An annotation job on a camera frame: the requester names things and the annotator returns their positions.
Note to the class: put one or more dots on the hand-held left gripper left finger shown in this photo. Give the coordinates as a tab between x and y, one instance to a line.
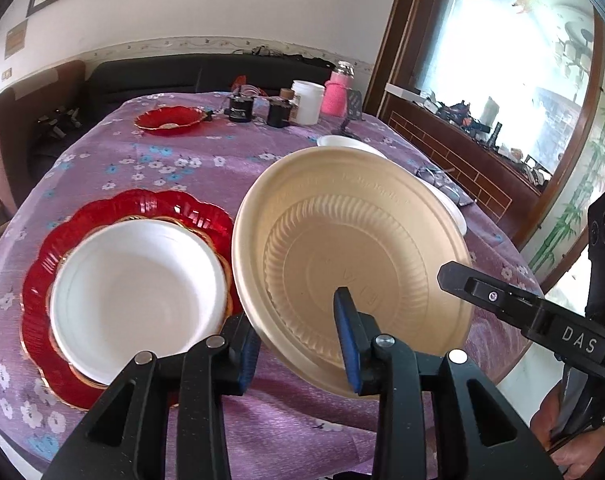
250	360

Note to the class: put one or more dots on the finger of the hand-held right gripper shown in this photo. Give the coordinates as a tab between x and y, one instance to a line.
482	292

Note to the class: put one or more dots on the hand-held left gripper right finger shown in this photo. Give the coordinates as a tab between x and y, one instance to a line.
345	340

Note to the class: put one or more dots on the beige disposable plate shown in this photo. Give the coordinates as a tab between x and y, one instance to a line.
332	220

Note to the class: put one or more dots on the white disposable bowl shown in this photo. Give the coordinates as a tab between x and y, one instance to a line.
132	300
350	142

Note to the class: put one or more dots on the large red scalloped plate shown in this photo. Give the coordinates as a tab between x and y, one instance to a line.
37	285

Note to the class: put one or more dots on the person's right hand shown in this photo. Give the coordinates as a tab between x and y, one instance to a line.
544	425

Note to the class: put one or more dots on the purple framed eyeglasses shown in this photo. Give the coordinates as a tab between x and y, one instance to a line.
435	175

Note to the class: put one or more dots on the black flashlight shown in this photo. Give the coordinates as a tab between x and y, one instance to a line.
497	135

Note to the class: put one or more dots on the dark assorted clutter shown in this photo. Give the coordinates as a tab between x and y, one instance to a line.
462	112

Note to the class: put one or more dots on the white cup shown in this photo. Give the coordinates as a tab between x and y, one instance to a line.
490	109

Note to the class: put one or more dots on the purple floral tablecloth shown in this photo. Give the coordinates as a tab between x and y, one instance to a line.
157	170

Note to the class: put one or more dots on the white flat box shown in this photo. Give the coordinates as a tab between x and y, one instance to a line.
402	92

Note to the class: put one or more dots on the black phone stand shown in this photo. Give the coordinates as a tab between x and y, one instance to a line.
353	105

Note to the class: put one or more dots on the black round jar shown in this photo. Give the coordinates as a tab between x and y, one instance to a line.
278	114

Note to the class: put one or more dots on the white plastic jar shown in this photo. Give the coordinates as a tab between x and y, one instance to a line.
307	102

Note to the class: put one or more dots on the pink sleeved steel bottle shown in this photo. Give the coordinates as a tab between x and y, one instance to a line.
336	92

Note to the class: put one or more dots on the brown capped jar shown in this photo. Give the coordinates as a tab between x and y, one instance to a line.
288	96

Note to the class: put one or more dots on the black labelled jar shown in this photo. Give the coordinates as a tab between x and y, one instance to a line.
241	109

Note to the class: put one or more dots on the small red glass dish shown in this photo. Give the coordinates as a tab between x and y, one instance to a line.
157	122

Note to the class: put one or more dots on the red crumpled bag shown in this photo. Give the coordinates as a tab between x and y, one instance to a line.
240	84

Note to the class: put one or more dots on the black sofa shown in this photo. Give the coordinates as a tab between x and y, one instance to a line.
157	77

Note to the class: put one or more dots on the brownish pink chair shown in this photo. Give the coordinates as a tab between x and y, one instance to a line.
2	130

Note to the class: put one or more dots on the green bamboo wall sticker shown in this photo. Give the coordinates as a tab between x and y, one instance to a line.
577	200

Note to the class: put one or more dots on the brown wooden window frame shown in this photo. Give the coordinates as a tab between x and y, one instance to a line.
392	25

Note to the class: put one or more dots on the white wall switch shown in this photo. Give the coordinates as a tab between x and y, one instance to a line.
6	74

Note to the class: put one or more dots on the brown wall plaque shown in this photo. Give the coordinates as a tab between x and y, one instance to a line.
15	40

